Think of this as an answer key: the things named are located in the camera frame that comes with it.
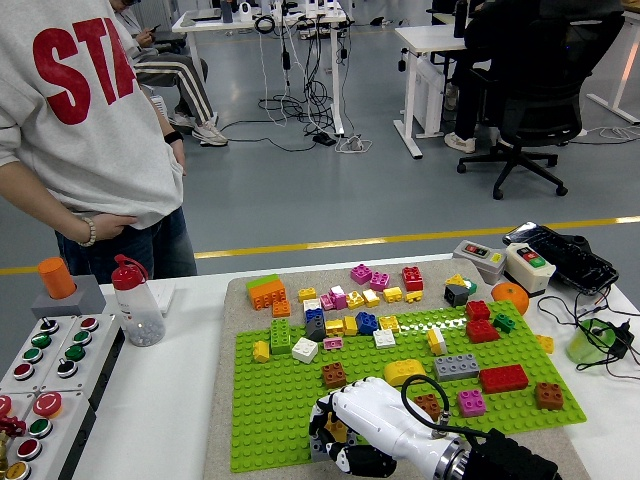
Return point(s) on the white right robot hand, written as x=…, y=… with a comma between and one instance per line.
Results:
x=375, y=405

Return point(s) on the person's left hand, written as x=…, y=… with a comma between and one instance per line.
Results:
x=178, y=156

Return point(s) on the person's right hand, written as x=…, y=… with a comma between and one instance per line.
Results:
x=111, y=225

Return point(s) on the yellow square brick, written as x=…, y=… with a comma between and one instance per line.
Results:
x=334, y=429

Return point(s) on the magenta square brick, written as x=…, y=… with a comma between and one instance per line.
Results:
x=472, y=403
x=381, y=280
x=362, y=273

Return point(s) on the red long brick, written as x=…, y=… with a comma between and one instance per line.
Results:
x=504, y=380

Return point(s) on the person's right forearm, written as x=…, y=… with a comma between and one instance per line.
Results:
x=45, y=210

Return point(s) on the person's left forearm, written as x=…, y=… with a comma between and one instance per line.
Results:
x=164, y=120

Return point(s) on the yellow arched brick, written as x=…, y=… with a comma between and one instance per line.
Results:
x=405, y=372

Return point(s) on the brown square brick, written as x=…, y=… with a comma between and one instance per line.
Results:
x=549, y=396
x=425, y=401
x=334, y=375

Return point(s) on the white square brick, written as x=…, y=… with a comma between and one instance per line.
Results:
x=384, y=339
x=304, y=350

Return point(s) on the grey wide brick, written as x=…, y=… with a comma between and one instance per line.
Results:
x=318, y=451

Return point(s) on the pink flat brick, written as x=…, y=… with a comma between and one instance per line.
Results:
x=333, y=343

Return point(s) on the yellow small brick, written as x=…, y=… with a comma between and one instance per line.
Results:
x=308, y=293
x=546, y=343
x=261, y=352
x=389, y=324
x=394, y=294
x=372, y=297
x=350, y=326
x=356, y=299
x=334, y=327

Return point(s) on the blue square brick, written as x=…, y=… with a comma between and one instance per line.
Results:
x=367, y=323

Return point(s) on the yellow and white brick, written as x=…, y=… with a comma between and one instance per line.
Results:
x=437, y=341

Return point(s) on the grey long brick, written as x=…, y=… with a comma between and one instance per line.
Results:
x=456, y=368

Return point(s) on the dark grey sloped brick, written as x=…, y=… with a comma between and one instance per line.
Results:
x=316, y=330

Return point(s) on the green baseplate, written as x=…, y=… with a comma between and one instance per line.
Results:
x=280, y=415

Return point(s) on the blue small brick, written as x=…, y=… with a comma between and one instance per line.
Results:
x=314, y=315

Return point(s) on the magenta and white brick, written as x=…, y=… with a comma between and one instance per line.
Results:
x=340, y=298

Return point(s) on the pink small brick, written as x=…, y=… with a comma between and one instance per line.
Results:
x=328, y=301

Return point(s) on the yellow tiny brick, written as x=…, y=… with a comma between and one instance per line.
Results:
x=415, y=296

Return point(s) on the green tall brick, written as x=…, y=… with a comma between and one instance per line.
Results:
x=280, y=338

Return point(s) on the white small brick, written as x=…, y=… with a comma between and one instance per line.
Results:
x=312, y=303

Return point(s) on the red square brick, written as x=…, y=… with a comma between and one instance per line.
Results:
x=478, y=310
x=482, y=331

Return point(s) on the red tall brick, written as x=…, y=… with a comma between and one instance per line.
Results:
x=414, y=278

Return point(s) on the orange small brick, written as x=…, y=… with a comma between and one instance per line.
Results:
x=282, y=308

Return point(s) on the dark grey cube brick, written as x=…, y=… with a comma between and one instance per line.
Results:
x=457, y=295

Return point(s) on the yellow sloped brick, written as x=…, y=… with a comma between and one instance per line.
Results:
x=456, y=280

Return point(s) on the lime green flat brick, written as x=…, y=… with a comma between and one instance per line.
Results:
x=261, y=280

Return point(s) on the orange large brick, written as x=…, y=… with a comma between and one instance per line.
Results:
x=268, y=295

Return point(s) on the dark green brick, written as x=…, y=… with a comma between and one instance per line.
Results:
x=504, y=323

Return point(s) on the green and white brick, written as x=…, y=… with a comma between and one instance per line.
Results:
x=472, y=286

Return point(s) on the black wristwatch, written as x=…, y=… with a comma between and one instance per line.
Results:
x=173, y=136

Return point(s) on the person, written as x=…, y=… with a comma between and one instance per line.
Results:
x=90, y=150
x=192, y=87
x=467, y=110

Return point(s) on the orange cylinder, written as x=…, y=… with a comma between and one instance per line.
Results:
x=56, y=277

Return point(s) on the grey square block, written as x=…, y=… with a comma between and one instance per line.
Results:
x=87, y=300

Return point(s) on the white flat panel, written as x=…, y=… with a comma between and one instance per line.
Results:
x=165, y=297

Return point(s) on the clear bottle red cap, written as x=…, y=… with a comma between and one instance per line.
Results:
x=140, y=315

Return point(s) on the white button box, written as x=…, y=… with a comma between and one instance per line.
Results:
x=75, y=353
x=41, y=341

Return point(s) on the white desk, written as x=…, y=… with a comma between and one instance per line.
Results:
x=225, y=26
x=627, y=65
x=430, y=37

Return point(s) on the black power strip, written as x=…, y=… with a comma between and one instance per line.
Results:
x=325, y=139

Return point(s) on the dark bottle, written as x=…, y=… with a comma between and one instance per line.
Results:
x=227, y=12

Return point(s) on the orange fruit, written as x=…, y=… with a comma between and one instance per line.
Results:
x=510, y=296

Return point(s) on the emergency stop button box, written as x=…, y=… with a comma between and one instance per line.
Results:
x=47, y=404
x=20, y=407

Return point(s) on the green plastic cup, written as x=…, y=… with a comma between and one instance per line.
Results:
x=580, y=350

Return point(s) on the black handheld device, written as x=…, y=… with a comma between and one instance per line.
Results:
x=566, y=254

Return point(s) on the brass fitting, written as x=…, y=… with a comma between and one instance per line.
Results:
x=4, y=452

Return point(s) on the black plug adapter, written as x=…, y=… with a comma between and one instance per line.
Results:
x=624, y=336

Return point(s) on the black bottle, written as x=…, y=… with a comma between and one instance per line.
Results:
x=459, y=22

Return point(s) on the black office chair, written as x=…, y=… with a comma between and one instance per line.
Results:
x=540, y=100

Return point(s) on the white camera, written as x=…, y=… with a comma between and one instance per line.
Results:
x=245, y=12

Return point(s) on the grey switch box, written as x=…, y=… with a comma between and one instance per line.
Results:
x=478, y=259

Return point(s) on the cream switch box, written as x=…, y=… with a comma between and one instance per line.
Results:
x=526, y=271

